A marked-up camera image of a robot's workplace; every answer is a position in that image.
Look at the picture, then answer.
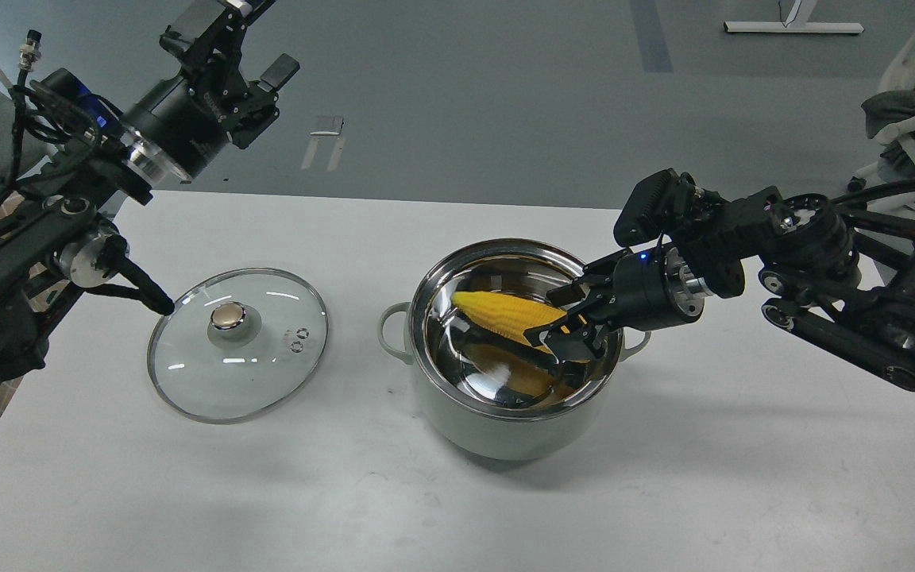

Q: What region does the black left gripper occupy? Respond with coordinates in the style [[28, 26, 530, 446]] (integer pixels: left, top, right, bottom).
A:
[[122, 30, 301, 186]]

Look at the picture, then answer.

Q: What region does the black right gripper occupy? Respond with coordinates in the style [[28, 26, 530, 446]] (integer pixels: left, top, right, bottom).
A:
[[523, 244, 705, 361]]

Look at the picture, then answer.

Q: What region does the yellow corn cob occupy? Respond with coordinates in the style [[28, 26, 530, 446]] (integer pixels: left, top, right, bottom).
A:
[[450, 291, 566, 347]]

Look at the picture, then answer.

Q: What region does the glass pot lid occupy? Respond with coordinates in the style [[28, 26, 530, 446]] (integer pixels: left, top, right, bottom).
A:
[[146, 268, 330, 424]]

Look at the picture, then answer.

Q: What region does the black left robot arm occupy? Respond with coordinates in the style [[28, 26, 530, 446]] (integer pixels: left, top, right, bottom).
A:
[[0, 5, 300, 384]]

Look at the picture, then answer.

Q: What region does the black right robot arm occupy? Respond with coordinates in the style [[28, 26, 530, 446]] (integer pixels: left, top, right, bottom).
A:
[[524, 169, 915, 392]]

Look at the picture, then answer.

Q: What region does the pale green steel pot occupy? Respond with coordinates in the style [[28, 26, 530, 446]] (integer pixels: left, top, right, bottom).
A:
[[376, 238, 650, 462]]

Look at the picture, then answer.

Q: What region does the white desk foot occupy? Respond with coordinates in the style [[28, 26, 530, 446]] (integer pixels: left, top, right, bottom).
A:
[[722, 1, 864, 36]]

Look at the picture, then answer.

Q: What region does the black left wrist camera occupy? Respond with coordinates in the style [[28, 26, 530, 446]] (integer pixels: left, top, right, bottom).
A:
[[160, 0, 276, 56]]

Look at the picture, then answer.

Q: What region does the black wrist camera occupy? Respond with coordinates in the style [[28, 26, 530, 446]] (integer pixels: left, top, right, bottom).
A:
[[160, 0, 276, 56], [612, 168, 679, 249]]

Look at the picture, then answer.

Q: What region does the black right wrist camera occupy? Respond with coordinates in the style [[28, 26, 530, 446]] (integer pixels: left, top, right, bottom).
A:
[[612, 168, 679, 249]]

